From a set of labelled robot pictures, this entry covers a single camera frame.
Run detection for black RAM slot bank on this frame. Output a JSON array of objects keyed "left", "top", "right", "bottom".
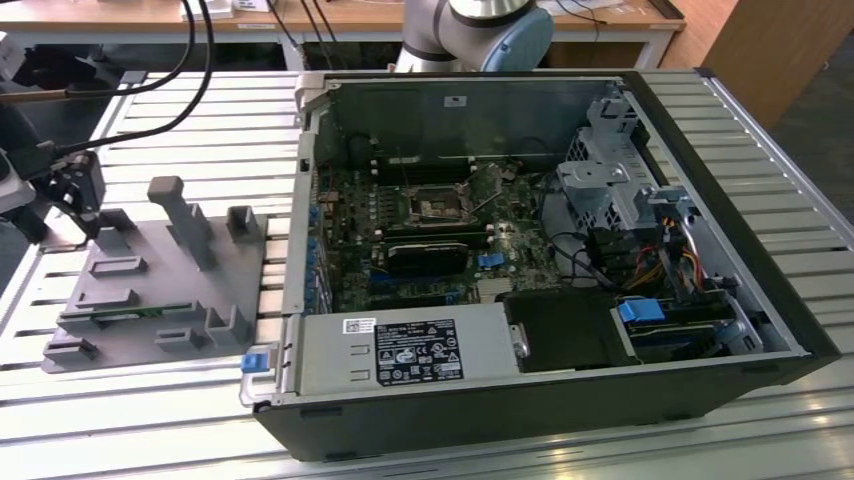
[{"left": 372, "top": 153, "right": 479, "bottom": 185}]

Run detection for CPU socket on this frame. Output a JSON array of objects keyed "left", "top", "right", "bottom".
[{"left": 406, "top": 185, "right": 479, "bottom": 224}]

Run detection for grey parts rack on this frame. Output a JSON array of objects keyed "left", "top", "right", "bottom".
[{"left": 40, "top": 175, "right": 270, "bottom": 374}]

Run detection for black office chair base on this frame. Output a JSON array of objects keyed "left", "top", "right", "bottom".
[{"left": 12, "top": 43, "right": 123, "bottom": 92}]

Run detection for green RAM stick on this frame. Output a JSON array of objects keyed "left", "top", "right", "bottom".
[{"left": 92, "top": 305, "right": 192, "bottom": 321}]

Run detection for white box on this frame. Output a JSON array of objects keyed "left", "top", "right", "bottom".
[{"left": 199, "top": 0, "right": 270, "bottom": 14}]

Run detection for silver power supply unit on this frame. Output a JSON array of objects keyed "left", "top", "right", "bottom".
[{"left": 292, "top": 312, "right": 522, "bottom": 396}]

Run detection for black RAM stick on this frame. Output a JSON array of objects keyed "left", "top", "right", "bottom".
[{"left": 383, "top": 234, "right": 488, "bottom": 246}]

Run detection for metal socket cover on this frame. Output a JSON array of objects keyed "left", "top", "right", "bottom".
[{"left": 458, "top": 162, "right": 520, "bottom": 214}]

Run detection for small silver heatsink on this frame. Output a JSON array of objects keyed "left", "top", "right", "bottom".
[{"left": 476, "top": 278, "right": 519, "bottom": 304}]

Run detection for green motherboard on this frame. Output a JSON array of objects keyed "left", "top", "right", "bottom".
[{"left": 310, "top": 159, "right": 588, "bottom": 314}]

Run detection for silver metal drive cage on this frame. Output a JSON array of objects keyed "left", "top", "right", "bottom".
[{"left": 556, "top": 97, "right": 702, "bottom": 236}]

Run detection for black open PC case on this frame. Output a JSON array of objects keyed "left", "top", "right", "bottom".
[{"left": 238, "top": 68, "right": 843, "bottom": 464}]

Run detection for black plastic shroud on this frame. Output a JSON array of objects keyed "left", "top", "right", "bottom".
[{"left": 499, "top": 288, "right": 642, "bottom": 374}]

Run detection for blue disk carrier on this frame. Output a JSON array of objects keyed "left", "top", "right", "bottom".
[{"left": 616, "top": 298, "right": 669, "bottom": 331}]

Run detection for wooden cabinet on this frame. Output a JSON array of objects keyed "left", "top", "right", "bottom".
[{"left": 659, "top": 0, "right": 854, "bottom": 129}]

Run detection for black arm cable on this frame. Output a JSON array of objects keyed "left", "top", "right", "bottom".
[
  {"left": 49, "top": 0, "right": 216, "bottom": 154},
  {"left": 63, "top": 0, "right": 199, "bottom": 99}
]

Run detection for black power cable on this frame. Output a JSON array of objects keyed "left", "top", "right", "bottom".
[{"left": 543, "top": 232, "right": 622, "bottom": 291}]

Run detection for red yellow power wires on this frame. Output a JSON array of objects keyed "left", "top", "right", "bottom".
[{"left": 626, "top": 239, "right": 709, "bottom": 296}]

